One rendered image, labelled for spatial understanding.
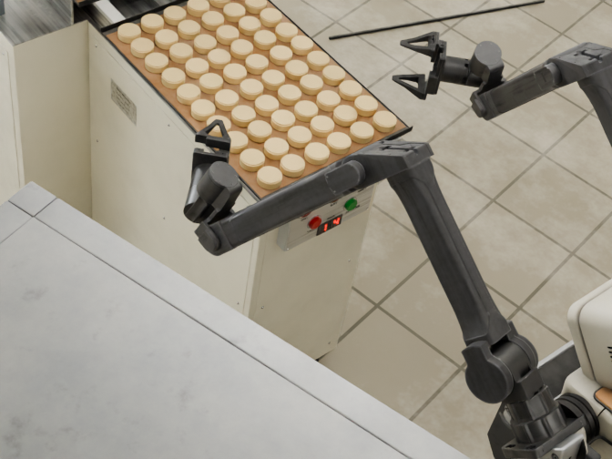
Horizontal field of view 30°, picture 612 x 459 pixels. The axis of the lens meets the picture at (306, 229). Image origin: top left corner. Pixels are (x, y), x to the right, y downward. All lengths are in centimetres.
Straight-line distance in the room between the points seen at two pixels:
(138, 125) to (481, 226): 130
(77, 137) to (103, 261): 202
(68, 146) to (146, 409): 213
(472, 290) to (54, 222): 94
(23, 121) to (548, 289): 161
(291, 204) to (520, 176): 191
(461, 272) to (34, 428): 103
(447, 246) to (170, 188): 104
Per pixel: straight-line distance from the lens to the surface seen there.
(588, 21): 449
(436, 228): 177
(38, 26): 271
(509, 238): 357
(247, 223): 202
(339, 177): 181
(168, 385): 88
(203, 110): 239
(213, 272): 266
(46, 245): 97
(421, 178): 177
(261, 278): 252
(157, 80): 248
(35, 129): 287
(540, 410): 182
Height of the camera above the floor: 256
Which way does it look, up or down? 48 degrees down
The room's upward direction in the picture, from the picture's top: 11 degrees clockwise
